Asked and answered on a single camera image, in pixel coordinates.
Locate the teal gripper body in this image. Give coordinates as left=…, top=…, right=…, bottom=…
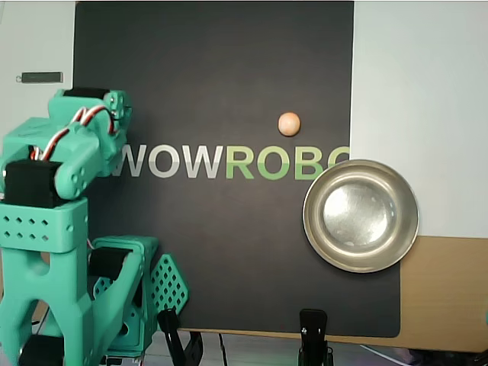
left=47, top=87, right=133, bottom=156

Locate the orange ball with black base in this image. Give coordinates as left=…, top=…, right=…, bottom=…
left=278, top=112, right=301, bottom=137

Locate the metal bowl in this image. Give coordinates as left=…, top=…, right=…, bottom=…
left=302, top=159, right=419, bottom=274

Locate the black USB stick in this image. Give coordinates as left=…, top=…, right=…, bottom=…
left=15, top=71, right=65, bottom=85

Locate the white paper sheet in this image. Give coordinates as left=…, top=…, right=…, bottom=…
left=349, top=0, right=488, bottom=239
left=0, top=0, right=76, bottom=153

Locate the black WOWROBO mat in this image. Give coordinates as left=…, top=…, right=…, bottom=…
left=70, top=1, right=401, bottom=339

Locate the black table clamp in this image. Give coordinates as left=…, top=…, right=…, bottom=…
left=157, top=307, right=205, bottom=366

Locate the red white black servo wire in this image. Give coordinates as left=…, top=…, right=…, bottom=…
left=66, top=106, right=120, bottom=135
left=30, top=127, right=73, bottom=161

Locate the black camera stand with springs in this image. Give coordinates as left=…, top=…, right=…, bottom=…
left=298, top=308, right=336, bottom=366

